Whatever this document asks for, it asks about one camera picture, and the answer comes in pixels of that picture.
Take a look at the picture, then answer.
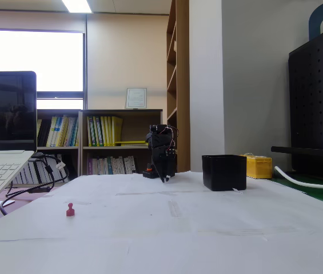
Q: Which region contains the black square container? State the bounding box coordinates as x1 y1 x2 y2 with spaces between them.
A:
201 154 248 192

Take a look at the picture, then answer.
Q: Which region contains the yellow box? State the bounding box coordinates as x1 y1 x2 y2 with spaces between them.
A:
240 153 273 180

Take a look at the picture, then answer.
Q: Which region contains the low wooden bookshelf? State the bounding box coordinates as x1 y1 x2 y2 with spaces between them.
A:
36 108 82 185
79 108 164 176

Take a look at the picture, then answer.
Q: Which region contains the white paper table cover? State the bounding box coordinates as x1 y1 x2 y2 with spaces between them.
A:
0 171 323 274

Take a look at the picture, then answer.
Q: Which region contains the framed white certificate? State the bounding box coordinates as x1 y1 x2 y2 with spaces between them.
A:
126 87 147 110

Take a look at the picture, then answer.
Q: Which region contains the tall wooden bookshelf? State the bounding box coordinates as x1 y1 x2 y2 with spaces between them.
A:
166 0 190 174

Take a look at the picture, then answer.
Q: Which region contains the black binder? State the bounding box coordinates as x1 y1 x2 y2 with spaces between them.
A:
38 119 53 148

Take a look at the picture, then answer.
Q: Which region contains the green mat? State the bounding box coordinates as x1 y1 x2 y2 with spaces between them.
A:
266 171 323 209

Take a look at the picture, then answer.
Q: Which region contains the black pegboard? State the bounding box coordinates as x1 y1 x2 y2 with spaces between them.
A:
288 19 323 180

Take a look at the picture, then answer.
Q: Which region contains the white laptop with dark screen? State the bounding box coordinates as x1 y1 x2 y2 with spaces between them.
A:
0 70 38 217

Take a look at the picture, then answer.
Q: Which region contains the ceiling light panel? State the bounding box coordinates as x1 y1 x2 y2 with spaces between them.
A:
61 0 93 14

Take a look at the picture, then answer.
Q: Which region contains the thin black cable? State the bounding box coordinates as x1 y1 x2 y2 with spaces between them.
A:
43 154 70 184

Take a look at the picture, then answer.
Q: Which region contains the thick black cable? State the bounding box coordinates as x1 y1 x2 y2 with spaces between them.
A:
0 154 57 216

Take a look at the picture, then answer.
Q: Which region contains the thick white cable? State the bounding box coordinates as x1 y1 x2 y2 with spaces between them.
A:
274 166 323 192

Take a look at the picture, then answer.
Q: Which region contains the black shelf rail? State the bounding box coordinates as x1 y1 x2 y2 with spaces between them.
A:
270 146 323 160

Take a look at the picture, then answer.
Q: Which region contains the window with dark frame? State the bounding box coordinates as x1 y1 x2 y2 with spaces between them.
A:
0 27 87 111

